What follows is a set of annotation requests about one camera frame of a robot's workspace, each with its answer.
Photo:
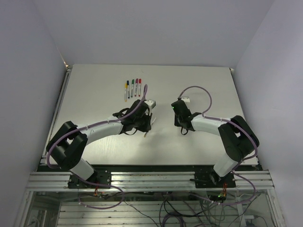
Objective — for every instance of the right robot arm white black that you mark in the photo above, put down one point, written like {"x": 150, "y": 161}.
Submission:
{"x": 237, "y": 137}

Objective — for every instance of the white pen red end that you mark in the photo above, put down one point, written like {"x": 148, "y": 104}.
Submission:
{"x": 139, "y": 89}

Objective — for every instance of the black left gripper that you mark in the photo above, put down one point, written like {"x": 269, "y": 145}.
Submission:
{"x": 147, "y": 126}

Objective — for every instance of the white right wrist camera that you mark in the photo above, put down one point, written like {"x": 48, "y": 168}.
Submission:
{"x": 185, "y": 99}

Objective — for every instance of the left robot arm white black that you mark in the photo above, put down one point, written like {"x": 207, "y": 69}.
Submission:
{"x": 68, "y": 144}

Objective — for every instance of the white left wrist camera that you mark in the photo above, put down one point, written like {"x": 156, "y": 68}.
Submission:
{"x": 151, "y": 104}

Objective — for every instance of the white pen yellow end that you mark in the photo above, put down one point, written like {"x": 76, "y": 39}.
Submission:
{"x": 125, "y": 95}

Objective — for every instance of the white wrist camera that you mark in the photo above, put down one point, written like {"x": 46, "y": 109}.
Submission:
{"x": 185, "y": 99}
{"x": 151, "y": 104}

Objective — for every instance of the white pen blue end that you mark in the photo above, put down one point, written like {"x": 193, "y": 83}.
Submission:
{"x": 128, "y": 92}

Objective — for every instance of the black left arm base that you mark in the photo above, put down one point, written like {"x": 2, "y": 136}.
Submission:
{"x": 100, "y": 179}

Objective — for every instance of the aluminium frame rail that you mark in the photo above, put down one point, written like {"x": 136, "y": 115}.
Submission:
{"x": 148, "y": 181}

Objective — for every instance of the white pen green end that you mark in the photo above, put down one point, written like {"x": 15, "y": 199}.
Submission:
{"x": 132, "y": 90}

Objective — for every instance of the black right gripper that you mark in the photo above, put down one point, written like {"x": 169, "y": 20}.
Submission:
{"x": 176, "y": 123}

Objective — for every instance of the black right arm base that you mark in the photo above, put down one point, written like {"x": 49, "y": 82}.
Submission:
{"x": 211, "y": 180}

